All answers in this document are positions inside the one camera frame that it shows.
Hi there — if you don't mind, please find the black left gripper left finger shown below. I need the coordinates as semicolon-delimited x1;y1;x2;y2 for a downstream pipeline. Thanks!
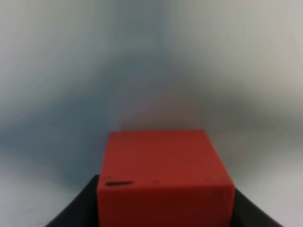
46;175;99;227

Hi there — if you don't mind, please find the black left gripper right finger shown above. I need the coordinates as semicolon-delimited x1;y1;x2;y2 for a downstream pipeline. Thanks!
231;189;282;227

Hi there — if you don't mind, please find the red block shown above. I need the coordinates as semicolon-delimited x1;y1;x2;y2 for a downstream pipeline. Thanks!
97;130;235;227

